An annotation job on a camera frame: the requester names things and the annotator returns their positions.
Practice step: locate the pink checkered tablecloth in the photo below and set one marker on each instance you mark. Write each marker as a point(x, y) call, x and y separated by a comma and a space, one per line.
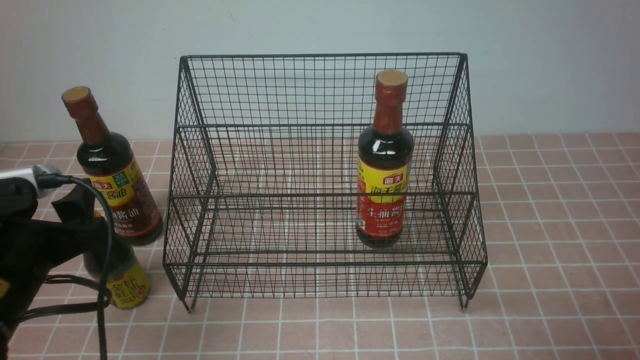
point(561, 223)

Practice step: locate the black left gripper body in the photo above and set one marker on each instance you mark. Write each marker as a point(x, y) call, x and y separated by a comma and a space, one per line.
point(32, 248)

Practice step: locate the brown-label soy sauce bottle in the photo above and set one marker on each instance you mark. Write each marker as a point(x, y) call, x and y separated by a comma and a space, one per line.
point(108, 160)

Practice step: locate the small orange-cap sauce bottle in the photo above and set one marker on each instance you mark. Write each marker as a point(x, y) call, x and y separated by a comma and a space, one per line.
point(126, 279)

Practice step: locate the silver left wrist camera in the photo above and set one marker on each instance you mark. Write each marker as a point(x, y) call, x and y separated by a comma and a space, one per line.
point(31, 174)

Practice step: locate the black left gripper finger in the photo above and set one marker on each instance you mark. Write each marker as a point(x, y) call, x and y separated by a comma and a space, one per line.
point(77, 206)

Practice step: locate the red-label soy sauce bottle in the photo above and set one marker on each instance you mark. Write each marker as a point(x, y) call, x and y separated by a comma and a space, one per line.
point(385, 152)

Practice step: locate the black wire mesh rack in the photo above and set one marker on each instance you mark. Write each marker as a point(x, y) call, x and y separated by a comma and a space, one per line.
point(263, 182)

